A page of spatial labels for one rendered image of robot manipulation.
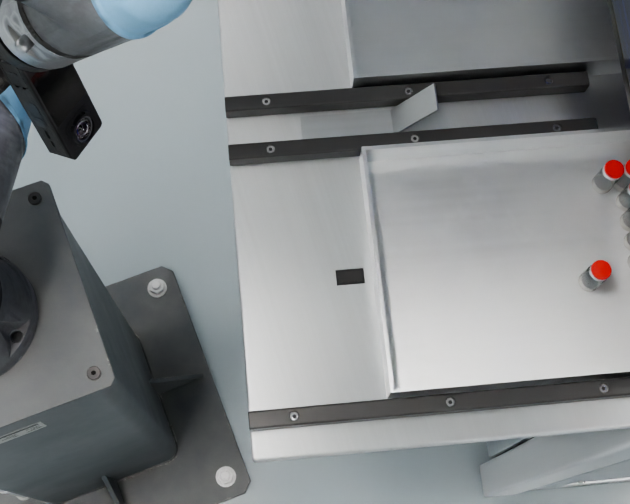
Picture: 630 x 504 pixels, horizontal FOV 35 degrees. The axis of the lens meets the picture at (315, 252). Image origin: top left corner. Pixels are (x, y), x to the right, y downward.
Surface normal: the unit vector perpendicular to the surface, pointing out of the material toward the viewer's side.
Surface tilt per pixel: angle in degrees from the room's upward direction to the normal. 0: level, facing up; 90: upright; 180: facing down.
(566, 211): 0
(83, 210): 0
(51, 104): 71
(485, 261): 0
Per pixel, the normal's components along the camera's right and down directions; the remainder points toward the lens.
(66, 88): 0.88, 0.27
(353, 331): 0.04, -0.29
